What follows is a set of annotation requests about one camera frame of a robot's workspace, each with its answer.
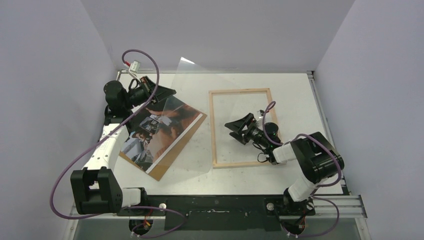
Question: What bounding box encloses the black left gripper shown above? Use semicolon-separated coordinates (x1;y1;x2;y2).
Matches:
123;76;177;110

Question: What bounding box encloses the printed colour photo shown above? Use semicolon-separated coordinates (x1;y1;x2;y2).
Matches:
120;96;205;173

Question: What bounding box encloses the light wooden picture frame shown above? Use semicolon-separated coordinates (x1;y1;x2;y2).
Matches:
208;88;273;169

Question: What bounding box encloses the clear plastic sheet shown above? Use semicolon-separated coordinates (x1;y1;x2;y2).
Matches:
146;57;238;180

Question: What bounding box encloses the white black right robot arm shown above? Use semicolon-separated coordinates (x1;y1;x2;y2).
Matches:
224;113;345;215

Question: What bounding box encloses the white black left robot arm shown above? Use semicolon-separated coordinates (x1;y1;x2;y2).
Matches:
70;76;176;216

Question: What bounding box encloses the brown backing board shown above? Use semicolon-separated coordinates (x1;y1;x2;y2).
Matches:
118;112;207;181

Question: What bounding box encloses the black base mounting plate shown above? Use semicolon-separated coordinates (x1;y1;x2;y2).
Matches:
117;195;316;232

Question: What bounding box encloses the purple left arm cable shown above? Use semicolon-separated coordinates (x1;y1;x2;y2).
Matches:
49;49;186;239

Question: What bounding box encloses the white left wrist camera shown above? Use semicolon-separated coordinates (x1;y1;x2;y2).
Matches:
128;60;140;74

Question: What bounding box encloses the aluminium front rail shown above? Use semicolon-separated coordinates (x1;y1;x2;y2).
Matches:
67;194;368;220

